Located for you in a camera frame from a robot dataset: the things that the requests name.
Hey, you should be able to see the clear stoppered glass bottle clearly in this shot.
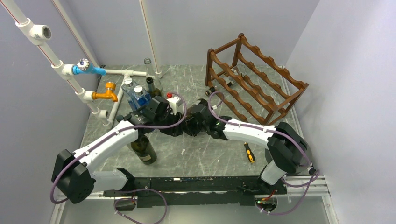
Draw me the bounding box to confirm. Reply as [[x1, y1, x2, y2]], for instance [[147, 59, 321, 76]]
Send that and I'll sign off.
[[121, 77, 138, 110]]

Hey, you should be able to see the blue tap valve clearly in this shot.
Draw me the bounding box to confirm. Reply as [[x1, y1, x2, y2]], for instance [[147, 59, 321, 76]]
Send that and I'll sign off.
[[72, 58, 107, 76]]

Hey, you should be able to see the clear tall empty bottle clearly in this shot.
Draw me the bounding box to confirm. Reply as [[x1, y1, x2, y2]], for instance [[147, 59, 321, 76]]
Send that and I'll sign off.
[[144, 57, 160, 84]]

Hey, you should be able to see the blue square bottle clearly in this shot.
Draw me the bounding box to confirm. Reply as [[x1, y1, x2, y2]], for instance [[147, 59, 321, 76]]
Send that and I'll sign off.
[[131, 85, 151, 110]]

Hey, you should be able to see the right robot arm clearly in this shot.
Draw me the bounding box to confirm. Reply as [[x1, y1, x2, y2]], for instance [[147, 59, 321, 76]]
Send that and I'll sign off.
[[183, 103, 311, 194]]

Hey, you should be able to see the dark green wine bottle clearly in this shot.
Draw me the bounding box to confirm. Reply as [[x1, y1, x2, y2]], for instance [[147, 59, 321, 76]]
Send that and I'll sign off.
[[146, 77, 162, 98]]

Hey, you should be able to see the wooden wine rack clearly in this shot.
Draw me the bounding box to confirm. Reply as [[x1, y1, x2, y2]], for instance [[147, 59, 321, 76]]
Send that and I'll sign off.
[[205, 33, 309, 125]]

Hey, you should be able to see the labelled dark wine bottle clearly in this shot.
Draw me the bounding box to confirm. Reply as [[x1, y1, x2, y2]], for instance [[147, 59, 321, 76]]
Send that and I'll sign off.
[[198, 98, 208, 107]]

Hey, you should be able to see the yellow black screwdriver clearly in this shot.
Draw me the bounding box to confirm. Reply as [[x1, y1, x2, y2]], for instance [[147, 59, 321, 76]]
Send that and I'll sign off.
[[244, 142, 255, 164]]

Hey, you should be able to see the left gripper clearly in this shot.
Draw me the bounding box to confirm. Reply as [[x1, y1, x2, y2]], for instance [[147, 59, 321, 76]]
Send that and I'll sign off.
[[154, 109, 183, 137]]

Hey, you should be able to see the white pvc pipe frame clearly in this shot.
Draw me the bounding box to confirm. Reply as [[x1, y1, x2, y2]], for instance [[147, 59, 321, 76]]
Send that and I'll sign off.
[[0, 0, 147, 129]]

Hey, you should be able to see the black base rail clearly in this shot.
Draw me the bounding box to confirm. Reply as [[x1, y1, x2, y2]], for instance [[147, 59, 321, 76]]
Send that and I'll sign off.
[[103, 175, 287, 208]]

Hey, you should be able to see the orange brass tap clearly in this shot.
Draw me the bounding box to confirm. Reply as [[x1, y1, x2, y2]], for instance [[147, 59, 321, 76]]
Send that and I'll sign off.
[[91, 82, 118, 102]]

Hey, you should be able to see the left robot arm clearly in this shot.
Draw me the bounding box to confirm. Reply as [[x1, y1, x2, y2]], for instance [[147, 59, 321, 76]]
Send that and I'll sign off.
[[49, 93, 187, 204]]

